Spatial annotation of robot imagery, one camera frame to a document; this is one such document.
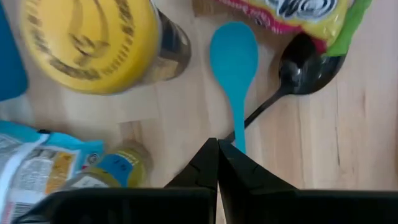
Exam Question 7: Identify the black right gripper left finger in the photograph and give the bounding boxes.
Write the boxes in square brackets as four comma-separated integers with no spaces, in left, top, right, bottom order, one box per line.
[14,138,218,224]

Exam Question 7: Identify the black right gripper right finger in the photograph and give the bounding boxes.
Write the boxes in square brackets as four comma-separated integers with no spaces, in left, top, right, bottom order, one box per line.
[217,139,398,224]

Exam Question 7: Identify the teal plastic spoon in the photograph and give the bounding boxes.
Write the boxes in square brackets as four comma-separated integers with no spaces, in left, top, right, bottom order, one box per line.
[209,21,259,155]

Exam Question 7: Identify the yellow round lid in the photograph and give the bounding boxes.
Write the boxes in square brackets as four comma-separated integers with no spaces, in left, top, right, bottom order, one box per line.
[19,0,192,96]

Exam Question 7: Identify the green edged ramen packet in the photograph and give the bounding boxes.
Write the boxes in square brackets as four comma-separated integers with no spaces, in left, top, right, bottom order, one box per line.
[214,0,374,57]

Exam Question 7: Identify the blue white food packet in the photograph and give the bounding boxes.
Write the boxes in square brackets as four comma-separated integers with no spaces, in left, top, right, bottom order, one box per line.
[0,120,105,224]

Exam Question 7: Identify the black plastic spoon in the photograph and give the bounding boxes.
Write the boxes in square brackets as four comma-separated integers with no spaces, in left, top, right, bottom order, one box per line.
[223,32,348,142]

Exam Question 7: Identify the blue plastic bin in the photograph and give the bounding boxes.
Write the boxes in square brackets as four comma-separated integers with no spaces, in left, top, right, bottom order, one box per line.
[0,2,29,102]

